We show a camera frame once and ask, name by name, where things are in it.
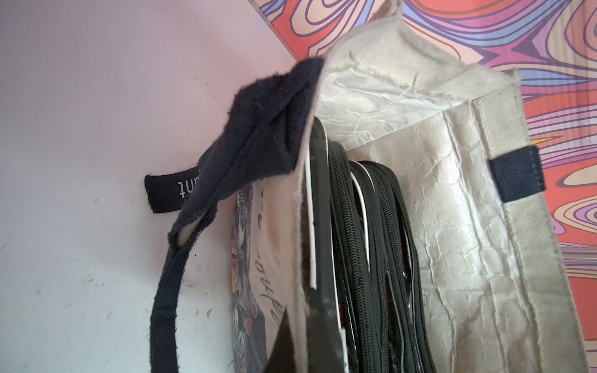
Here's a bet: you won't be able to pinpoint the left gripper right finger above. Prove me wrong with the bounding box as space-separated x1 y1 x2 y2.
307 289 345 373

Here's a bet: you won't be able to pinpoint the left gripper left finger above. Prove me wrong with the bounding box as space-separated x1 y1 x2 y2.
264 311 298 373

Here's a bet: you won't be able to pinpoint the beige canvas tote bag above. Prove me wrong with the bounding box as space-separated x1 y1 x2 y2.
145 1 589 372

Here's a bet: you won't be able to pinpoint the black paddle cases in bag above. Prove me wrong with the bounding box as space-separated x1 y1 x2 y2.
303 121 435 372

